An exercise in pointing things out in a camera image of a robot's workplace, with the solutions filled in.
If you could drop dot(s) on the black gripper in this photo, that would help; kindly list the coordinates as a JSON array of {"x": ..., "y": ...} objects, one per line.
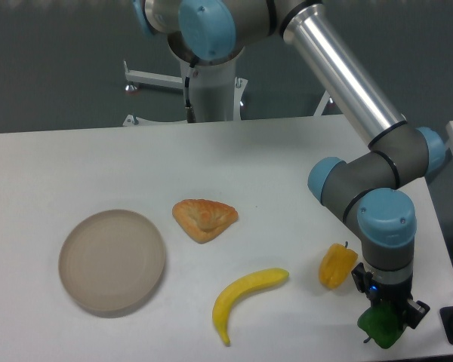
[{"x": 390, "y": 286}]

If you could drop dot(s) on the green toy pepper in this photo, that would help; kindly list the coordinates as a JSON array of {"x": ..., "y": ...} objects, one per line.
[{"x": 381, "y": 323}]

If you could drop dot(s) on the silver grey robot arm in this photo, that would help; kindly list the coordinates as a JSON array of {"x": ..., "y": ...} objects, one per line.
[{"x": 363, "y": 194}]

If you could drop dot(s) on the orange toy pepper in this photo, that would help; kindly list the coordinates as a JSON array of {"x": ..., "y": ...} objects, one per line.
[{"x": 336, "y": 265}]

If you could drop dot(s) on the yellow toy banana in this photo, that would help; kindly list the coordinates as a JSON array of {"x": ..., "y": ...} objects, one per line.
[{"x": 244, "y": 286}]

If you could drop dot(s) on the toy pastry turnover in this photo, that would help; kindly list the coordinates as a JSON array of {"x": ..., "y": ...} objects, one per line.
[{"x": 203, "y": 220}]

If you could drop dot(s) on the beige round plate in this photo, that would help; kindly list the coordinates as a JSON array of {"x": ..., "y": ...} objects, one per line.
[{"x": 111, "y": 262}]

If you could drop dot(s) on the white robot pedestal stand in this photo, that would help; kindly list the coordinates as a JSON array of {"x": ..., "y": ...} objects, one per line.
[{"x": 244, "y": 87}]

